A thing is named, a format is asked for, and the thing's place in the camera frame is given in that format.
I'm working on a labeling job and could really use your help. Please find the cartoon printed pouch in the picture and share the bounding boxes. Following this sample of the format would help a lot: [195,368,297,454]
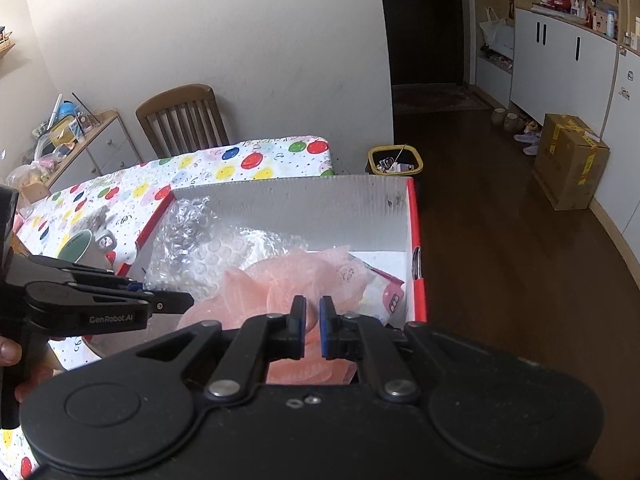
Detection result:
[347,255,406,328]

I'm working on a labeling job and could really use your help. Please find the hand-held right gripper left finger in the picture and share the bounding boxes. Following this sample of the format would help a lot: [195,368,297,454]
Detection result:
[135,295,308,403]

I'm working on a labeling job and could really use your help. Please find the red cardboard box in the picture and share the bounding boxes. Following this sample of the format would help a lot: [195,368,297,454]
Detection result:
[116,175,430,386]

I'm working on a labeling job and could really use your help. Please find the white lower cabinets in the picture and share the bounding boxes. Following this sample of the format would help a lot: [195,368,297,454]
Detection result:
[510,7,640,253]

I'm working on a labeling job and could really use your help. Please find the grey fluffy cloth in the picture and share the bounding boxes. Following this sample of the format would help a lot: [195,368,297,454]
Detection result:
[75,203,113,236]

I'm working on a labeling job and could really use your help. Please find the white low bench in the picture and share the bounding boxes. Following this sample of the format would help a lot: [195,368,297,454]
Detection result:
[475,45,516,103]

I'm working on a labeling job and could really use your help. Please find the brown wooden chair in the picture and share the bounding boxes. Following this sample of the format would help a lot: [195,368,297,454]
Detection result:
[136,84,231,160]

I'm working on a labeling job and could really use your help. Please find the yellow case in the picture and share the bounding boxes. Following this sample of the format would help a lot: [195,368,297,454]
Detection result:
[47,117,83,143]

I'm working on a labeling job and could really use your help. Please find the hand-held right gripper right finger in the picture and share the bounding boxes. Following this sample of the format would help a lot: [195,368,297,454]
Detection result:
[319,296,506,405]

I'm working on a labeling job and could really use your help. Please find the pale purple shoes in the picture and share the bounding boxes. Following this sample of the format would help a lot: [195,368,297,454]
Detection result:
[514,127,543,156]

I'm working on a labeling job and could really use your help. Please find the person's left hand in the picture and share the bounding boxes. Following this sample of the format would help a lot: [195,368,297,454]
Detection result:
[0,337,66,404]

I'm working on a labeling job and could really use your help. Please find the white paper bag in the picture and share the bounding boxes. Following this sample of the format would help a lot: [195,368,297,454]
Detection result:
[479,6,516,61]

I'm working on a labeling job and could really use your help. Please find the pale green mug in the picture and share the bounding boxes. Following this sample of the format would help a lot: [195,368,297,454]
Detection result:
[56,229,118,271]

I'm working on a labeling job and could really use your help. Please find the bag of plush items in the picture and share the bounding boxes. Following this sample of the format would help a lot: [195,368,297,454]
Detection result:
[5,157,56,192]

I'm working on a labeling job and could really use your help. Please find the wooden side cabinet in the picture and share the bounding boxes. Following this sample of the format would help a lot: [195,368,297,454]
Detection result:
[30,109,143,196]

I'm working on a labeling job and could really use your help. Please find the brown cardboard box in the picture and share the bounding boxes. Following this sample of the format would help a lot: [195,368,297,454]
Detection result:
[532,112,611,211]

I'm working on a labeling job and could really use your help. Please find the clear bubble wrap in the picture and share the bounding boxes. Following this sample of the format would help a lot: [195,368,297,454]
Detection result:
[149,196,313,306]

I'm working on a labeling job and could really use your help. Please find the dark door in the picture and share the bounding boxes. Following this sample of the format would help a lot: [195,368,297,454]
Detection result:
[377,0,471,86]

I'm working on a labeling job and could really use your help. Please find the balloon printed tablecloth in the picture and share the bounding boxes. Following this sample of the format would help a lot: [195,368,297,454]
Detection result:
[0,135,336,480]

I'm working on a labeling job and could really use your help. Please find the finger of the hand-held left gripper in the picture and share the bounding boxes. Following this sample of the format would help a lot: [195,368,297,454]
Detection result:
[27,254,146,295]
[132,287,196,315]

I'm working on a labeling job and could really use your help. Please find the pink mesh net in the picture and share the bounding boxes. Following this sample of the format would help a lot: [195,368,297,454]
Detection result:
[177,245,371,386]

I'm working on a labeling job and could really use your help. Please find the beige slippers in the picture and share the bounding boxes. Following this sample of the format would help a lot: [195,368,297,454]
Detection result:
[491,107,526,133]

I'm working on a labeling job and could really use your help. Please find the yellow trash bin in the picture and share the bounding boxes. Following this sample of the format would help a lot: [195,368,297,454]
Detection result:
[367,145,424,177]

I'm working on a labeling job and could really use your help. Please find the brown doormat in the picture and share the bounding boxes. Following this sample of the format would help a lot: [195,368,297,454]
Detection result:
[392,85,493,113]

